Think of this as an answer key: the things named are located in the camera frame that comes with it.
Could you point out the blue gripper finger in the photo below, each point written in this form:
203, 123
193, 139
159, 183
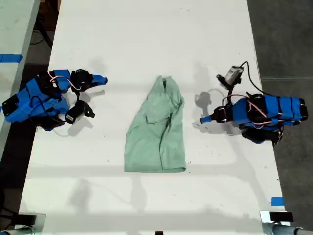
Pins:
209, 121
97, 82
209, 117
99, 77

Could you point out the pale green T-shirt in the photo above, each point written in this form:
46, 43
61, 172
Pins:
156, 137

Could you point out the long blue tape strip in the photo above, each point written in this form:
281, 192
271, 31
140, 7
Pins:
11, 58

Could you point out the pale side table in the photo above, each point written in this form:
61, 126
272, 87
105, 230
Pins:
12, 29

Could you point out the short blue tape strip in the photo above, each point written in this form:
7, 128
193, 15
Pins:
277, 201

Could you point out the small black box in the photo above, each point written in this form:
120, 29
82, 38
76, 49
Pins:
27, 219
281, 216

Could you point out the black camera stalk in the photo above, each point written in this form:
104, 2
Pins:
77, 96
230, 94

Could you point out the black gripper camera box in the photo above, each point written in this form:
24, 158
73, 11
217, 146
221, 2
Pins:
231, 74
76, 113

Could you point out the silver metal bracket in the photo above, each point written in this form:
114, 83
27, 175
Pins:
265, 220
40, 224

